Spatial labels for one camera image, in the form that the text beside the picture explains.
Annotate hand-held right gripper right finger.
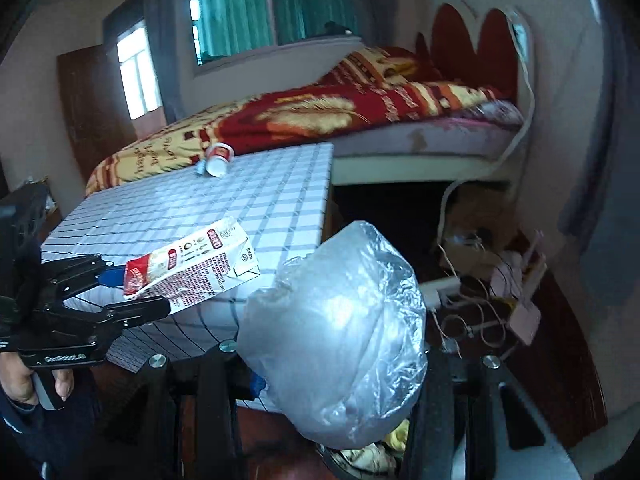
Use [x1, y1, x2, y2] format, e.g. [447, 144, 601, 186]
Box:
[400, 345, 581, 480]

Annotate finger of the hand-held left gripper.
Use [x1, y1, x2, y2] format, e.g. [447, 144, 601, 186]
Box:
[55, 296, 172, 342]
[42, 254, 127, 311]

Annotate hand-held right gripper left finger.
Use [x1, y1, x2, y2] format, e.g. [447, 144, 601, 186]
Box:
[132, 340, 268, 480]

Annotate red and white carton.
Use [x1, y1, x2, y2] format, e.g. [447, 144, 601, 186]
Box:
[122, 216, 262, 317]

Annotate black trash bin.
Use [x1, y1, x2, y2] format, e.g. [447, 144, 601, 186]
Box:
[315, 417, 416, 480]

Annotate clear plastic bag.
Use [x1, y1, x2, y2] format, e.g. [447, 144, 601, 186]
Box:
[236, 220, 428, 451]

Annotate person's left forearm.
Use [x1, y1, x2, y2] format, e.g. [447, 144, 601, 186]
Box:
[0, 390, 103, 480]

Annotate person's left hand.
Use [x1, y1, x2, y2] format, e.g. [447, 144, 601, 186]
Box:
[0, 352, 76, 408]

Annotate yellow plastic bag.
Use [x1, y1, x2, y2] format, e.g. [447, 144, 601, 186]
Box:
[382, 420, 412, 453]

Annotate beige crumpled paper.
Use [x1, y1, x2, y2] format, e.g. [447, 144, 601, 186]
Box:
[340, 442, 401, 476]

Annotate white power strip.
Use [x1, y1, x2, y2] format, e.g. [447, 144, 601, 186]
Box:
[419, 275, 462, 307]

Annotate white router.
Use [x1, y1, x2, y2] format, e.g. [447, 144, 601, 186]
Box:
[490, 230, 547, 347]

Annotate white checkered table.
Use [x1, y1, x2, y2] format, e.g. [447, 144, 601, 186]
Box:
[39, 142, 335, 401]

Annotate brown wooden door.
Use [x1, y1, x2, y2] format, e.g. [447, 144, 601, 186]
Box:
[56, 45, 138, 186]

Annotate small bright window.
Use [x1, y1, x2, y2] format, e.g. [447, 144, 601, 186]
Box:
[116, 22, 166, 121]

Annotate grey curtain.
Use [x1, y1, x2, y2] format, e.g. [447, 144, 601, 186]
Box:
[142, 0, 196, 126]

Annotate red and yellow printed blanket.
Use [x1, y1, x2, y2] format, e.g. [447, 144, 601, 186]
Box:
[85, 46, 506, 198]

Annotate bed mattress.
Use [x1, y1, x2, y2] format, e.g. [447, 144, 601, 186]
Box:
[330, 100, 526, 161]

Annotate large green-glass window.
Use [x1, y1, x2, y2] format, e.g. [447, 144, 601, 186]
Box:
[185, 0, 366, 68]

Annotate red heart-shaped headboard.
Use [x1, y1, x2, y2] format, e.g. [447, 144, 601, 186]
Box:
[415, 2, 536, 106]

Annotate tangle of white cables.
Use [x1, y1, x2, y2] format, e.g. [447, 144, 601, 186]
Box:
[430, 240, 516, 357]

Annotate white cable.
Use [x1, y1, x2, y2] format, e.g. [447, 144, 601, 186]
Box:
[435, 5, 537, 261]

